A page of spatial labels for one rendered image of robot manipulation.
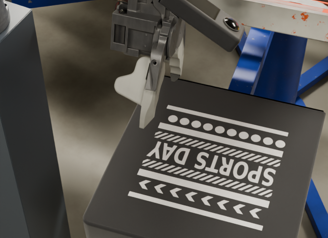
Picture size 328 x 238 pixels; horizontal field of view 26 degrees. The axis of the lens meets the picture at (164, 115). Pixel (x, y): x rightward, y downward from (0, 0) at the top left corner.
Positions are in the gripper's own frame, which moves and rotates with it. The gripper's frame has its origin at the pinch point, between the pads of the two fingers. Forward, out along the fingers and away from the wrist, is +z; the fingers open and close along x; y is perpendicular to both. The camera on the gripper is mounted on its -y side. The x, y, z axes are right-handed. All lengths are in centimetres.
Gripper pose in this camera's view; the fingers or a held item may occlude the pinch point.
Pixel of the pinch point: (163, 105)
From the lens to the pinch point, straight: 99.9
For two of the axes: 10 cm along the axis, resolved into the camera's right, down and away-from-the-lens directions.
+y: -9.5, -2.2, 2.1
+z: -0.9, 8.6, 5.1
